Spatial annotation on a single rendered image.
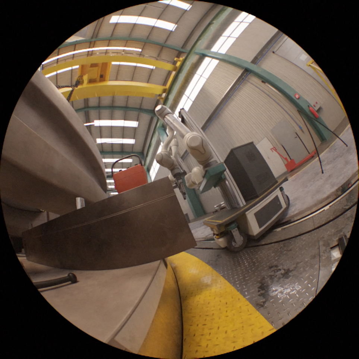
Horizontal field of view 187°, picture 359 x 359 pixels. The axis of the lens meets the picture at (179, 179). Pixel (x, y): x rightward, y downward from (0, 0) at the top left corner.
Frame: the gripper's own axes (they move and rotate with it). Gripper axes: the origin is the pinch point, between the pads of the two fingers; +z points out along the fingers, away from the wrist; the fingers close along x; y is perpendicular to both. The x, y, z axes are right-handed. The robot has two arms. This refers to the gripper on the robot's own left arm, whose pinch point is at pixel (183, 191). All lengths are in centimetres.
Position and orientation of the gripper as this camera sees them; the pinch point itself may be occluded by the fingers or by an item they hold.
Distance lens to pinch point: 98.3
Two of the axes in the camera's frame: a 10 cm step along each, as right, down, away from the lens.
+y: -9.2, 3.7, -0.7
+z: 3.8, 8.6, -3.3
